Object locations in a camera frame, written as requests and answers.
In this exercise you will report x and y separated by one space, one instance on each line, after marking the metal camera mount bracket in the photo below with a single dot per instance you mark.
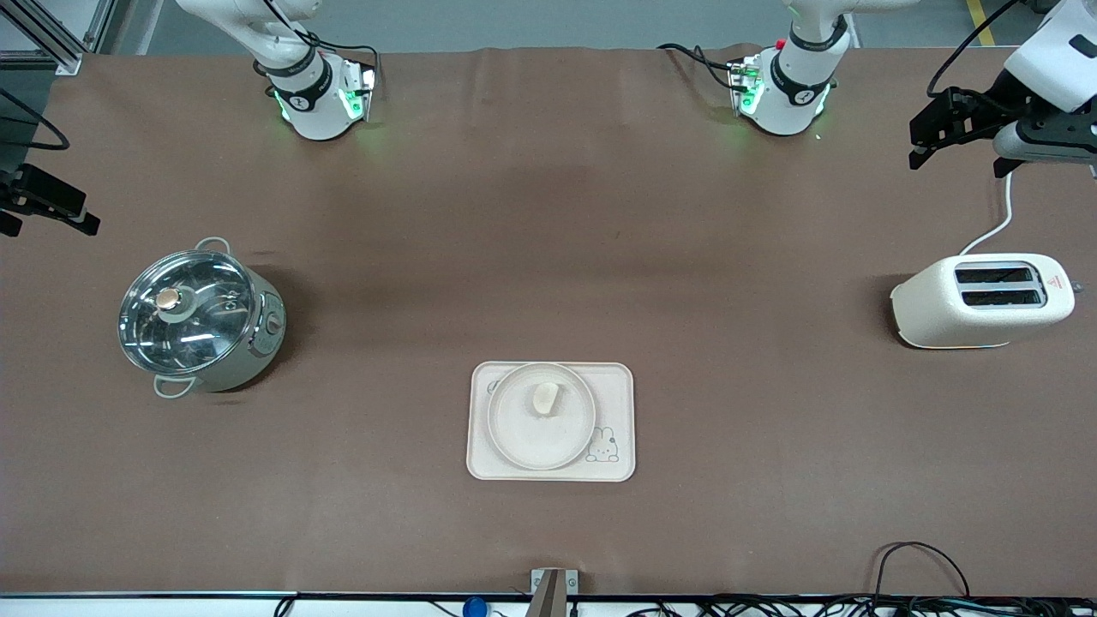
553 591

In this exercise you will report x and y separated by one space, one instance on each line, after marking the glass pot lid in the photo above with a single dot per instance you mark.
184 313

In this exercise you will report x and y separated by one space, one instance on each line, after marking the pale steamed bun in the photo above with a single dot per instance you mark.
546 400

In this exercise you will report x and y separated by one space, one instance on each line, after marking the aluminium frame profile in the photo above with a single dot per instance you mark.
51 47

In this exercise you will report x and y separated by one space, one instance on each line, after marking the brown table mat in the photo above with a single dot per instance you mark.
686 257

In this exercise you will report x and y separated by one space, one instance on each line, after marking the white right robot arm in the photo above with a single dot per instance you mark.
317 111

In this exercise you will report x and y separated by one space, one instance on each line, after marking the beige rabbit print tray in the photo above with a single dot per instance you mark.
617 394

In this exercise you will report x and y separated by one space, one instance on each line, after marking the blue round knob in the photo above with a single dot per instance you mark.
474 608

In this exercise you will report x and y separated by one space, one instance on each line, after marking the cream two-slot toaster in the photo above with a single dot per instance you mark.
968 313

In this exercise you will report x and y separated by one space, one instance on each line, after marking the grey electric cooking pot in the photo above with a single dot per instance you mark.
257 338

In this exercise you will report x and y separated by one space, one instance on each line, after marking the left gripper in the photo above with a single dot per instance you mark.
986 115

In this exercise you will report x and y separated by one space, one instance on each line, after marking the beige round plate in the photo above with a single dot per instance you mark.
531 441

